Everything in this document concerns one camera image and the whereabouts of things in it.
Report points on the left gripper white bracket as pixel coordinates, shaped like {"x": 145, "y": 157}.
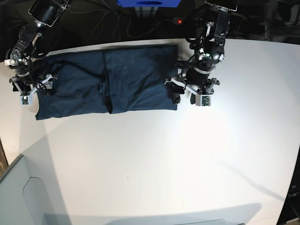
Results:
{"x": 191, "y": 80}

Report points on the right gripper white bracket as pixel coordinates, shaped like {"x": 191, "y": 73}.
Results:
{"x": 28, "y": 85}

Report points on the dark blue T-shirt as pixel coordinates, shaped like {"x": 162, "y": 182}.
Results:
{"x": 109, "y": 81}

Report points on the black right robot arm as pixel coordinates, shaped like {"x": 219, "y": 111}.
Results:
{"x": 44, "y": 14}

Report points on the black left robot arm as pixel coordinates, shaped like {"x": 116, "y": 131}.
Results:
{"x": 208, "y": 50}

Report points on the blue box with slot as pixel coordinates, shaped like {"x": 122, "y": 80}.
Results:
{"x": 148, "y": 3}

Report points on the grey bin at table corner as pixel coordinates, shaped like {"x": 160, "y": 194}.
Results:
{"x": 24, "y": 199}

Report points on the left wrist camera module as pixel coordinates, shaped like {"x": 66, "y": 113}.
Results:
{"x": 203, "y": 100}

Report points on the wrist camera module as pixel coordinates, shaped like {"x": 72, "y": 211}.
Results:
{"x": 203, "y": 100}
{"x": 26, "y": 100}

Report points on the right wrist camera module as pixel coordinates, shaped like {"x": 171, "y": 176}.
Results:
{"x": 26, "y": 100}

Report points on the black power strip red switch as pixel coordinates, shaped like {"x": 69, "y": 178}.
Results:
{"x": 184, "y": 21}

